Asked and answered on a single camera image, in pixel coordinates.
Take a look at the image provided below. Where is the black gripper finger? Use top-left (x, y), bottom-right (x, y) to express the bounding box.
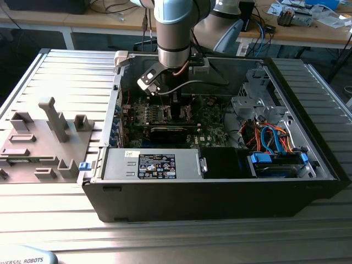
top-left (169, 92), bottom-right (183, 121)

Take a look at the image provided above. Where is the metal socket cover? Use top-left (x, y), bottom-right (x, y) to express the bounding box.
top-left (186, 93), bottom-right (207, 122)

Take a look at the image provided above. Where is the CPU socket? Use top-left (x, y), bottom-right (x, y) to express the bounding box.
top-left (162, 105), bottom-right (189, 122)

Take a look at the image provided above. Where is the copper CPU cooler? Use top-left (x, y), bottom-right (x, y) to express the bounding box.
top-left (277, 7), bottom-right (295, 28)

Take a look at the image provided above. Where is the black graphics card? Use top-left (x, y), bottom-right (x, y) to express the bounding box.
top-left (148, 125), bottom-right (189, 144)

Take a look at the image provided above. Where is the green motherboard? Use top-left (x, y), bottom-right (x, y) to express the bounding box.
top-left (122, 95), bottom-right (230, 148)

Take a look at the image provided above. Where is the beige case latch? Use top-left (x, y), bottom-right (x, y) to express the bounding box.
top-left (114, 51), bottom-right (130, 68)

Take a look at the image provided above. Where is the grey metal drive cage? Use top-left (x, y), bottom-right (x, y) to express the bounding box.
top-left (230, 68), bottom-right (294, 130)

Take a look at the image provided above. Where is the grey power supply unit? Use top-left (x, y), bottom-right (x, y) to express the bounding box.
top-left (102, 148), bottom-right (204, 180)

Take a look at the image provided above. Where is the black PC case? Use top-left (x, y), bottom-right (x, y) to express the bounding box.
top-left (76, 51), bottom-right (348, 223)

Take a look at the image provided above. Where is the blue disk carrier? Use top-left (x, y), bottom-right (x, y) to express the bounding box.
top-left (246, 151), bottom-right (309, 179)

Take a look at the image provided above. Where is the black upright box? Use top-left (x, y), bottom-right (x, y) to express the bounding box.
top-left (240, 1), bottom-right (255, 31)

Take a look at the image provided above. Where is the wooden desk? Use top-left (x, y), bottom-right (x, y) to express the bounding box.
top-left (0, 0), bottom-right (158, 50)
top-left (238, 0), bottom-right (352, 51)

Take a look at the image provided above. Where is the grey metal device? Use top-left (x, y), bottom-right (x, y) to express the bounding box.
top-left (293, 10), bottom-right (314, 28)

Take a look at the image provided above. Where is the grey parts rack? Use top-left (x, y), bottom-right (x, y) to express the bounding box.
top-left (0, 96), bottom-right (96, 184)

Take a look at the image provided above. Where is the black computer box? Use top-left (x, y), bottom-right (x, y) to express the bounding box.
top-left (4, 0), bottom-right (89, 15)

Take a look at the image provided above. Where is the blue box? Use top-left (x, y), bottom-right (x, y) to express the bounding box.
top-left (305, 0), bottom-right (340, 9)

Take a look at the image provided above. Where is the pale blue teach pendant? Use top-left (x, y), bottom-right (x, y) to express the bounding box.
top-left (0, 244), bottom-right (59, 264)

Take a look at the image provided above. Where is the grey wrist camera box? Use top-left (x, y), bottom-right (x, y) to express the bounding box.
top-left (191, 58), bottom-right (210, 74)

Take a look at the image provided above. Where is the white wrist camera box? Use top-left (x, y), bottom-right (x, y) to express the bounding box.
top-left (136, 68), bottom-right (162, 96)

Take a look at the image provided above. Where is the blue data cable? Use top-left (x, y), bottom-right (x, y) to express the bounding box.
top-left (260, 124), bottom-right (287, 158)

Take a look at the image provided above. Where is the orange wire bundle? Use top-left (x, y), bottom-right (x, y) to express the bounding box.
top-left (244, 125), bottom-right (296, 153)

